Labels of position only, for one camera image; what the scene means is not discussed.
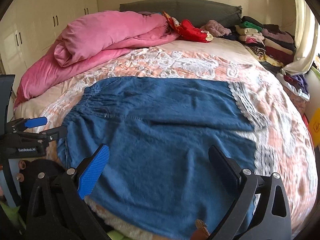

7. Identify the blue denim pants lace hem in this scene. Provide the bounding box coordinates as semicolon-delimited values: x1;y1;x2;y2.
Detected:
57;76;268;239

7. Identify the peach white tufted bedspread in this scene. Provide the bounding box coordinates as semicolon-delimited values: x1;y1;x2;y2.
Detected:
15;38;318;237

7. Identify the pink folded quilt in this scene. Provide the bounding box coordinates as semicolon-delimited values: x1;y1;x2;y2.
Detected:
14;10;178;107

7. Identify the purple garment by bed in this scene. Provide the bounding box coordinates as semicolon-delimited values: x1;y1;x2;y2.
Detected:
284;74;309;94

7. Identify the pile of folded clothes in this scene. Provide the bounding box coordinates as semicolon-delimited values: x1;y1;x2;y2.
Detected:
223;16;296;75

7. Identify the mauve fuzzy garment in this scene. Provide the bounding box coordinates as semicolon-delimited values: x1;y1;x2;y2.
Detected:
200;20;232;37

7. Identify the red gold patterned cloth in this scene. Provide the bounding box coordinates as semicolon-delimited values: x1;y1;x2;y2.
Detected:
162;12;214;43

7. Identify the dark grey headboard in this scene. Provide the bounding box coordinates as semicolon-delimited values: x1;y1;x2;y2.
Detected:
119;0;242;28

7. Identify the cream curtain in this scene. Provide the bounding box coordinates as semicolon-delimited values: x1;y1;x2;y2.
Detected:
284;0;319;75

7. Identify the cream wardrobe with black handles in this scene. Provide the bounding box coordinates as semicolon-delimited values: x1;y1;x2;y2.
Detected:
1;0;98;91

